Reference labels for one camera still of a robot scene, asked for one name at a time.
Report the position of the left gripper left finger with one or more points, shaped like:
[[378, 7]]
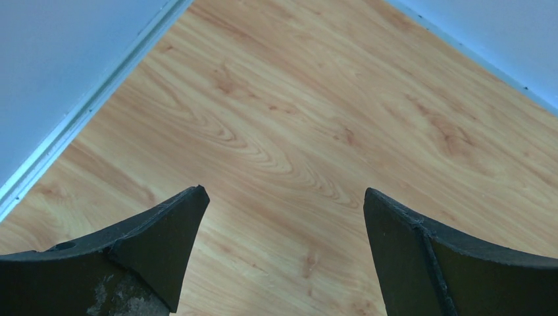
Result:
[[133, 267]]

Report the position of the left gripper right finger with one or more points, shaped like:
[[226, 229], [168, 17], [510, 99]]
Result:
[[425, 267]]

